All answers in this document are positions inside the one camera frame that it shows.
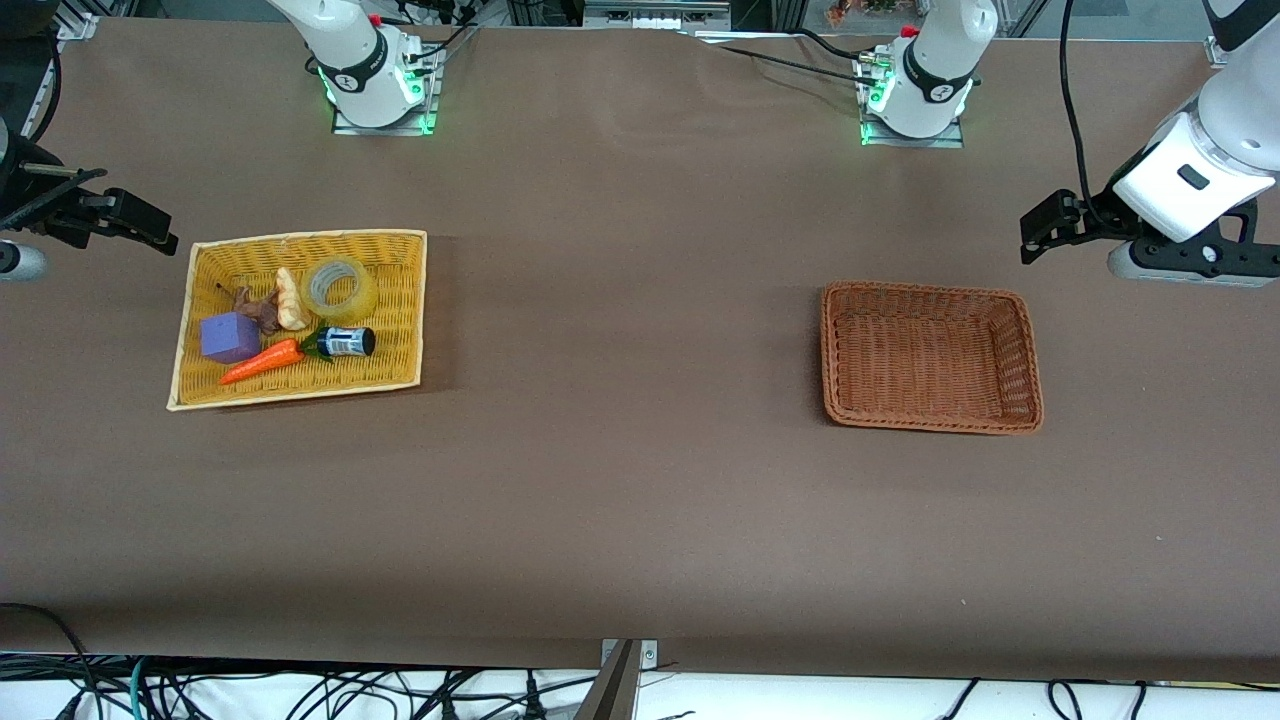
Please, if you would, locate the clear tape roll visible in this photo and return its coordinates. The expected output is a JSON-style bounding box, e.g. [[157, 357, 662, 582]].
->
[[301, 258, 379, 323]]

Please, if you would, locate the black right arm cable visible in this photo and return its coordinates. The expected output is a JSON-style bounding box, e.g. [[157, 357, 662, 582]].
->
[[0, 30, 109, 216]]

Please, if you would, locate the yellow wicker basket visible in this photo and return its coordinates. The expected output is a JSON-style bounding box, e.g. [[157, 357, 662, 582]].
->
[[166, 229, 429, 413]]

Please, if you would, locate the black right base cable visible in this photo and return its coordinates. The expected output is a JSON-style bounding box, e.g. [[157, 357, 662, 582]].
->
[[395, 0, 481, 66]]

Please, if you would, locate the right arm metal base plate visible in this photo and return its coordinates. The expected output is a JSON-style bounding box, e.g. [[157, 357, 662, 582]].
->
[[332, 45, 441, 136]]

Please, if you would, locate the black base cable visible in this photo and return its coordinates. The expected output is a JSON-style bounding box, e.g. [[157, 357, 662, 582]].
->
[[395, 0, 481, 66], [795, 28, 881, 63], [712, 43, 873, 89]]

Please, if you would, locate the brown toy lion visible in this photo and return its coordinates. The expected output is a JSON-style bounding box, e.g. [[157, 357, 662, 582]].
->
[[215, 283, 286, 336]]

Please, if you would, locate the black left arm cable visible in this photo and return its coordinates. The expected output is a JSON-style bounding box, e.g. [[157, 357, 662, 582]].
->
[[1058, 0, 1106, 226]]

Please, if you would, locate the grey metal box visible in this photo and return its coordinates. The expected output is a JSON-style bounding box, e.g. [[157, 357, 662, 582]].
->
[[583, 0, 733, 31]]

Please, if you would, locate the orange toy carrot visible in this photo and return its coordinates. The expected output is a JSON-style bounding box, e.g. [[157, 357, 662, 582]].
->
[[218, 328, 336, 387]]

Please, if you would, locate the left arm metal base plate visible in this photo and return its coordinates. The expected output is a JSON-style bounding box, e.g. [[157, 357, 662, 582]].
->
[[858, 55, 967, 149]]

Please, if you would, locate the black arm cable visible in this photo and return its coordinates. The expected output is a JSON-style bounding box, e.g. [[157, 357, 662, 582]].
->
[[1058, 0, 1106, 226], [0, 30, 109, 216]]

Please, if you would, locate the beige bread piece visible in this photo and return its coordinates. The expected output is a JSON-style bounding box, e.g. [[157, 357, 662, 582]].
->
[[275, 267, 311, 331]]

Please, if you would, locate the thick black floor cable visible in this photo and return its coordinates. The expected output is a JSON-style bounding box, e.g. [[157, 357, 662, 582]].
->
[[0, 603, 96, 720]]

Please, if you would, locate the brown wicker basket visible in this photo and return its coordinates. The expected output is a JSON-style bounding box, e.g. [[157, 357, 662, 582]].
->
[[820, 280, 1045, 436]]

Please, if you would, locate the purple cube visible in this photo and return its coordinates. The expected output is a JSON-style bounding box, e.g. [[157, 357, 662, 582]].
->
[[199, 311, 265, 365]]

